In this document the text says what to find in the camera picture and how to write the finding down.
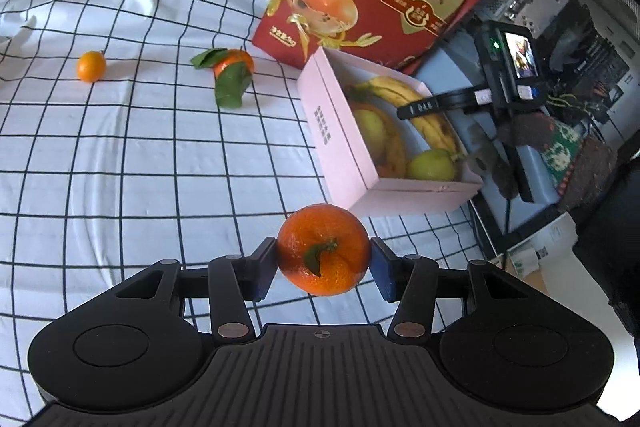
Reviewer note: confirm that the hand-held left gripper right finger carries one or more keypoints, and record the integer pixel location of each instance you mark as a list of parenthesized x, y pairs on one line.
[(382, 268)]

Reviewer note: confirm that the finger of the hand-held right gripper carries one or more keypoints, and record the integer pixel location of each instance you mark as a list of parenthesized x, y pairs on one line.
[(420, 108)]

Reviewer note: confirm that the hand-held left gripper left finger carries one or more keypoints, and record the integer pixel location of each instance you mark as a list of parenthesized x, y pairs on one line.
[(265, 268)]

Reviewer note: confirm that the large yellow banana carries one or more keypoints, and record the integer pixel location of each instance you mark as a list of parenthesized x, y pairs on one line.
[(390, 89)]

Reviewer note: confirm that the large orange tangerine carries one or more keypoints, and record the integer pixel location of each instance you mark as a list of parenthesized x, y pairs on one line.
[(310, 232)]

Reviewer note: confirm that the yellow-green pear with stem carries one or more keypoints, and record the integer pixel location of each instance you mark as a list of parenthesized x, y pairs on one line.
[(430, 167)]

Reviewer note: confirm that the pink cardboard box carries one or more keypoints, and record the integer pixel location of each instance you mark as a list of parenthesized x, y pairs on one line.
[(345, 142)]

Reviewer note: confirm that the person's right hand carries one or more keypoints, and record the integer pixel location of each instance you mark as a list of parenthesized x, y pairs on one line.
[(530, 132)]

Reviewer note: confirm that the black framed grey panel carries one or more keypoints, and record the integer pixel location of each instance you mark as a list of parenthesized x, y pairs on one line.
[(457, 72)]

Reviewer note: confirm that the computer case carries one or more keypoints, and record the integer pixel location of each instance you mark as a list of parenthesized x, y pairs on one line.
[(575, 7)]

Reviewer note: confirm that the small white carton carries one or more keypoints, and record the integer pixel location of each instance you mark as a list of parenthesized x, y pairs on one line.
[(525, 259)]

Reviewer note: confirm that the white checked tablecloth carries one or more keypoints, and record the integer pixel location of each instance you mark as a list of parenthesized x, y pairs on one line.
[(150, 157)]

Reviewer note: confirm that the tangerine with green leaves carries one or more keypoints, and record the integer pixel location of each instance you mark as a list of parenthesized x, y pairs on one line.
[(242, 59)]

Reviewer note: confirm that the small orange kumquat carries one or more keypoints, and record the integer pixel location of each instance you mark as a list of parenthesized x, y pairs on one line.
[(91, 67)]

